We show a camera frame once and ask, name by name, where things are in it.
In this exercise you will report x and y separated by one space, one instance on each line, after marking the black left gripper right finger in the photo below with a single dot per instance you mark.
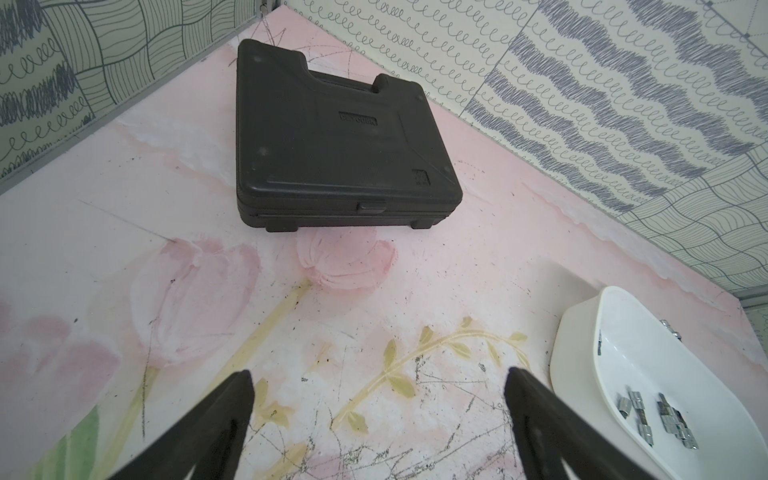
553 440

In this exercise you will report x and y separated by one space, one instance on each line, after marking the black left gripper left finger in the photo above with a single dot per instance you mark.
207 442

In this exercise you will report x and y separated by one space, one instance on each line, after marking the silver bit pile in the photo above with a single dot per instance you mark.
624 405

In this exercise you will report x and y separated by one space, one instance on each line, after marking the white plastic storage box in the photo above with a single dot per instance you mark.
611 343

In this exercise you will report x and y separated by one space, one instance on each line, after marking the maroon faucet valve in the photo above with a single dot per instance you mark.
669 327

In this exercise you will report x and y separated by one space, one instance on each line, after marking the black plastic tool case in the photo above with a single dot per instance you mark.
318 150

